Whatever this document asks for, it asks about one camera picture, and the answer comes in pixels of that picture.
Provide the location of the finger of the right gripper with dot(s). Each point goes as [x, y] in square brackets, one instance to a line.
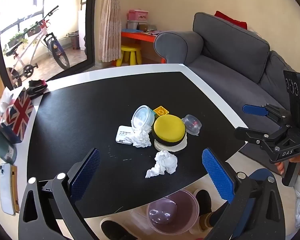
[276, 114]
[268, 142]

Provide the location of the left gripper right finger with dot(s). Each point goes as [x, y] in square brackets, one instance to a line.
[253, 208]

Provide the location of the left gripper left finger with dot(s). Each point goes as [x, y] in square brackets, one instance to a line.
[36, 217]

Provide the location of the small clear plastic cup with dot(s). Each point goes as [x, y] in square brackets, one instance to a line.
[192, 124]

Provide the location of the yellow black round case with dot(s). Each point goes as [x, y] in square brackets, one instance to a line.
[168, 130]

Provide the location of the white tissue front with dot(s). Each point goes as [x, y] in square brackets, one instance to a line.
[165, 162]

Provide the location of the white tissue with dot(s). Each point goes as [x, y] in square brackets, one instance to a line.
[165, 162]
[140, 137]

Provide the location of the white small card box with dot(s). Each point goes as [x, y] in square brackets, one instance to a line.
[124, 135]

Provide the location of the yellow toy brick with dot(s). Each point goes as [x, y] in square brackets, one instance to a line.
[159, 111]

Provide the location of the clear round container blue lid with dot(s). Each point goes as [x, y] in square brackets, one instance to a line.
[143, 119]

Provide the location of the pink translucent trash bin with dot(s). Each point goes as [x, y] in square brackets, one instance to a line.
[174, 214]

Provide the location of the black slipper right foot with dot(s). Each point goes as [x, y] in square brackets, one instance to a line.
[204, 200]

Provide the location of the black slipper foot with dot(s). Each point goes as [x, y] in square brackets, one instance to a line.
[204, 200]
[115, 231]

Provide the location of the wooden notebook under phone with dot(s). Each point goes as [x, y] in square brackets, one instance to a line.
[14, 188]

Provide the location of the white smartphone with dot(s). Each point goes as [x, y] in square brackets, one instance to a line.
[6, 196]

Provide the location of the black slipper left foot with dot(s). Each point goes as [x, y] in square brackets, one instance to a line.
[115, 231]

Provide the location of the grey fabric sofa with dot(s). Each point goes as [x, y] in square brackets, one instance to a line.
[236, 63]

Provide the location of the teal water bottle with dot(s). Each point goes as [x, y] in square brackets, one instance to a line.
[8, 152]

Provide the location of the red cushion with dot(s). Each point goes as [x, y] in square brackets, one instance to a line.
[231, 20]

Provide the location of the union jack tissue box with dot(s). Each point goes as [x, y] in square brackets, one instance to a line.
[15, 111]

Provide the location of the white bicycle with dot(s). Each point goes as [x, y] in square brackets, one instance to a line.
[24, 47]

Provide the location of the yellow plastic stool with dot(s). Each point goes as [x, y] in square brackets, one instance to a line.
[131, 54]

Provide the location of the orange kids table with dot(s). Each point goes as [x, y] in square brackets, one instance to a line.
[146, 42]

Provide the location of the pink storage box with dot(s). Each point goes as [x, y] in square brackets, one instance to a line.
[137, 15]

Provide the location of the patterned beige curtain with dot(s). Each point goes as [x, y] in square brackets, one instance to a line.
[110, 31]

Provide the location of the black door frame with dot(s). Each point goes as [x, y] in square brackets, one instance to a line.
[76, 69]

